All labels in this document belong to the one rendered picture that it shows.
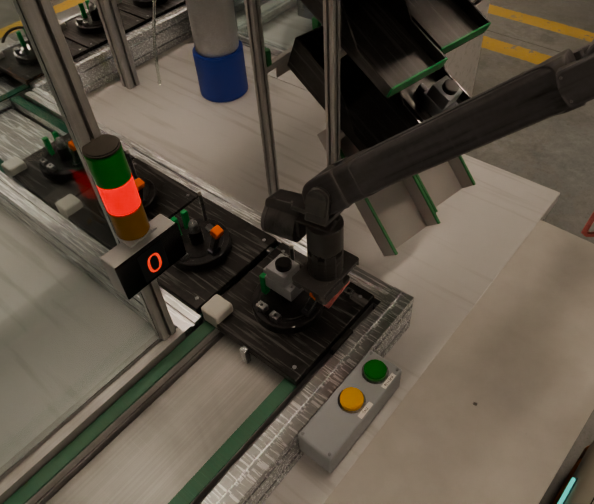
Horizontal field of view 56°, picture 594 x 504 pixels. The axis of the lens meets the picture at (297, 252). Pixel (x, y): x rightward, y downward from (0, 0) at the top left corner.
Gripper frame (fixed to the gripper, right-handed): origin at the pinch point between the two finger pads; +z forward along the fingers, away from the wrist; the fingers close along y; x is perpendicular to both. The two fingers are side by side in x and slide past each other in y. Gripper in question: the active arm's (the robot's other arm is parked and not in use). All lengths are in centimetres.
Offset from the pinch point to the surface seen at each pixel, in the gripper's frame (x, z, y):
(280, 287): -9.3, 0.9, 1.7
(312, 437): 10.0, 10.3, 17.3
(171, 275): -34.4, 9.0, 8.1
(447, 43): -3.2, -29.9, -39.6
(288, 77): -77, 19, -79
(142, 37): -126, 10, -60
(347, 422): 13.0, 10.3, 11.7
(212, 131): -76, 19, -43
